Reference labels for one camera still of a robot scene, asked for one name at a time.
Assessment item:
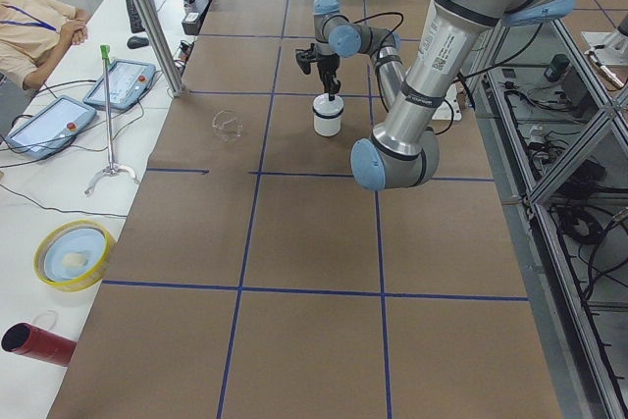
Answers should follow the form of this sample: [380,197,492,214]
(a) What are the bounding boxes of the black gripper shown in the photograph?
[316,52,340,99]

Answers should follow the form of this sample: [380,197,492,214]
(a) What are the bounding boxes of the white mug lid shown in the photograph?
[312,93,344,120]

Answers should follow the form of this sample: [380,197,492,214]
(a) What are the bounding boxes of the clear plastic funnel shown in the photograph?
[212,110,243,142]

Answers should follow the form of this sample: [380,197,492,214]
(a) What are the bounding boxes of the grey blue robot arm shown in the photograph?
[310,0,576,191]

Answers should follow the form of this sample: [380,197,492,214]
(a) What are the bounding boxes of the white enamel mug blue rim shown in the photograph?
[313,112,342,137]

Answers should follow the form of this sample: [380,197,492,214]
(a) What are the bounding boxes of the black computer mouse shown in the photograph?
[127,35,150,50]

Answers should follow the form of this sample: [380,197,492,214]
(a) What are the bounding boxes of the teach pendant tablet far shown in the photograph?
[82,59,156,111]

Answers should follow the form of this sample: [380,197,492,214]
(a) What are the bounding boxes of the teach pendant tablet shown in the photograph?
[6,95,96,159]
[82,59,156,111]

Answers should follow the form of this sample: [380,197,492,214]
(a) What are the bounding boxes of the black keyboard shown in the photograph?
[125,0,144,33]

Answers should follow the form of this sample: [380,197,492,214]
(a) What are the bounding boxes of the metal stand green top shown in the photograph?
[84,44,140,196]

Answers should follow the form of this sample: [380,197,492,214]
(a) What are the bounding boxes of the teach pendant tablet near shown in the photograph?
[6,95,96,159]

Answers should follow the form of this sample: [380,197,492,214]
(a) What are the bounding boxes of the person in beige shirt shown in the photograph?
[1,0,91,91]

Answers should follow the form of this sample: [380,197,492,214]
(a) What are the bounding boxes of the yellow tape roll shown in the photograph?
[33,220,116,292]

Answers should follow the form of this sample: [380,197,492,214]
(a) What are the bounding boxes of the red cardboard tube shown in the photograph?
[1,323,77,367]

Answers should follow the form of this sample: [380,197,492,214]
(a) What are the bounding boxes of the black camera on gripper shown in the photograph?
[295,43,318,75]

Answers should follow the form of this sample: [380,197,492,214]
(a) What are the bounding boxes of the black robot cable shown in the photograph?
[350,11,487,136]

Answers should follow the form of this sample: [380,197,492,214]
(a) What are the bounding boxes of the aluminium frame rack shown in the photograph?
[462,9,627,418]

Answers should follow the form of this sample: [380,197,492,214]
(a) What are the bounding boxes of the aluminium frame post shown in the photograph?
[133,0,184,97]

